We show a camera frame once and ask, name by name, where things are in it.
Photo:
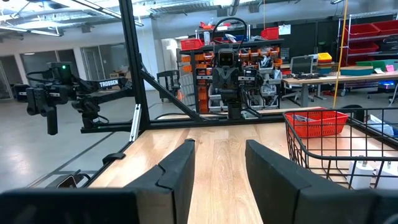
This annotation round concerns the wooden work table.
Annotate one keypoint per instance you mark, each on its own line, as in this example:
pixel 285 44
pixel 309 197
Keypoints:
pixel 342 78

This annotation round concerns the white paper sign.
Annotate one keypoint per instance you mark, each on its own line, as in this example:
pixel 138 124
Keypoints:
pixel 284 29

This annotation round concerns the blue plastic bin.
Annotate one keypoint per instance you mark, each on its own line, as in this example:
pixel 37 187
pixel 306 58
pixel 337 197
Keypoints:
pixel 384 127

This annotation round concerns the red storage bin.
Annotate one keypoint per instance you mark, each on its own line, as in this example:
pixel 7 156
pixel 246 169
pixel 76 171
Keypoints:
pixel 363 48
pixel 362 30
pixel 270 33
pixel 191 44
pixel 387 27

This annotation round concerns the black table edge clamp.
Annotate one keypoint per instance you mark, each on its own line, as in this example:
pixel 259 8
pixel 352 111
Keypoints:
pixel 113 158

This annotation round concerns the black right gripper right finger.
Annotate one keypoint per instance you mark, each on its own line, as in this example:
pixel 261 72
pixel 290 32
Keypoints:
pixel 273 193

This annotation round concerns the yellow stacked bin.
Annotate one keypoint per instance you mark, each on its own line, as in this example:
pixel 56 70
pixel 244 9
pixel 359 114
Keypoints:
pixel 324 57

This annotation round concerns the pink paper note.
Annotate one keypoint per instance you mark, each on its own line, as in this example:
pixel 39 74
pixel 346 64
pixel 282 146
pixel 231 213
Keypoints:
pixel 390 68

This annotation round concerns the red plastic basket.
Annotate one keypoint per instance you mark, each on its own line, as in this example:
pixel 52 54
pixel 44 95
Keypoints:
pixel 320 124

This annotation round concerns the green storage bin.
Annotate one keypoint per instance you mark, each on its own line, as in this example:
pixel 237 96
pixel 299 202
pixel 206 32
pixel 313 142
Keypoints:
pixel 377 63

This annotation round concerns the white charger cube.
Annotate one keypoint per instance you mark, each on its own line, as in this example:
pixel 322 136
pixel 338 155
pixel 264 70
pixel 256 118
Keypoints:
pixel 387 175
pixel 360 174

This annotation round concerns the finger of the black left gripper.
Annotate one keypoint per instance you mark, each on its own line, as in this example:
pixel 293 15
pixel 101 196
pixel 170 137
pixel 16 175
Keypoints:
pixel 233 77
pixel 219 77

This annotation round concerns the silver metal strip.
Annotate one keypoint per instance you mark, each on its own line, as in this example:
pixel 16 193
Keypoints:
pixel 135 124

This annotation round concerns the grey desktop monitor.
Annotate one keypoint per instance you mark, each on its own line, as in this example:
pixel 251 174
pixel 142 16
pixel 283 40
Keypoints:
pixel 302 64

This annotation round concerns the black aluminium frame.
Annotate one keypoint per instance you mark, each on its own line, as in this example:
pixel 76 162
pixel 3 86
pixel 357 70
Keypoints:
pixel 133 62

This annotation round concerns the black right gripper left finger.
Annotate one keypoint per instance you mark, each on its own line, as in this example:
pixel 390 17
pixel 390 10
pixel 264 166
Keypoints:
pixel 174 186

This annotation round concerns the teal flat tray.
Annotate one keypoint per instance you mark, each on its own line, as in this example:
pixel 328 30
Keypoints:
pixel 357 71

